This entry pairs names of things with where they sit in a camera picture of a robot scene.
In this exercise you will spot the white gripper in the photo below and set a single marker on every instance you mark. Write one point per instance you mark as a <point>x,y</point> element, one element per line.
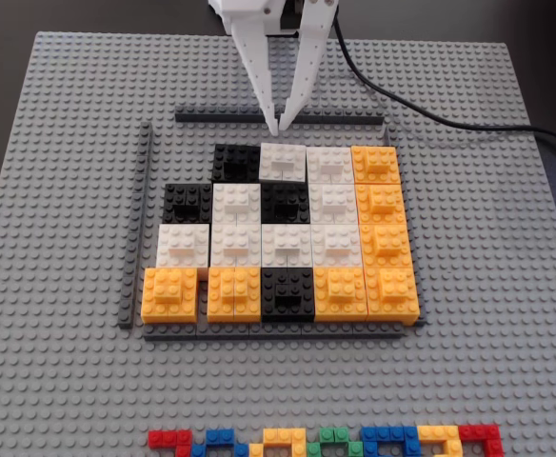
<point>243,26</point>

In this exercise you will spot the black brick cube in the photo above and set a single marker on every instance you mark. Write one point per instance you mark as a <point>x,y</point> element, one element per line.
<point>287,295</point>
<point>187,202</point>
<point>285,200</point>
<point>235,164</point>

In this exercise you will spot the white brick cube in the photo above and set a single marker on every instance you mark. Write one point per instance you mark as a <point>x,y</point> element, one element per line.
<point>337,245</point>
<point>236,200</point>
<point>335,202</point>
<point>235,245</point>
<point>330,162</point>
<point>283,157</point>
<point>287,245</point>
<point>183,245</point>

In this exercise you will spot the yellow brick cube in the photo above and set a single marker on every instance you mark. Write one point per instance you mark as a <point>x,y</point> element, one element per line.
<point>234,295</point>
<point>387,245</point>
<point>383,202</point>
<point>378,162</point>
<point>340,295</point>
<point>394,295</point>
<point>168,295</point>

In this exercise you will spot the yellow brick letter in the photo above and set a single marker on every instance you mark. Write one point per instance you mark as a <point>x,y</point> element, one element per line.
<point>440,433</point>
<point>283,435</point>

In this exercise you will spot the green brick letter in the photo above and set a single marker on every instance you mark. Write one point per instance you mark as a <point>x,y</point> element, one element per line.
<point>335,435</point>

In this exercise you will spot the blue brick letter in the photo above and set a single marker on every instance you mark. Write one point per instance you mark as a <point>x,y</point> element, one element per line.
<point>221,437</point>
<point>387,434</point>

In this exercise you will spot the grey studded baseplate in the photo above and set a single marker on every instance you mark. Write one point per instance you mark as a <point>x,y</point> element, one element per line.
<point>68,381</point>

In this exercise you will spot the red brick letter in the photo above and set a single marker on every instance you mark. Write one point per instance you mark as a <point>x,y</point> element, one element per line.
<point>482,432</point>
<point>164,439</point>

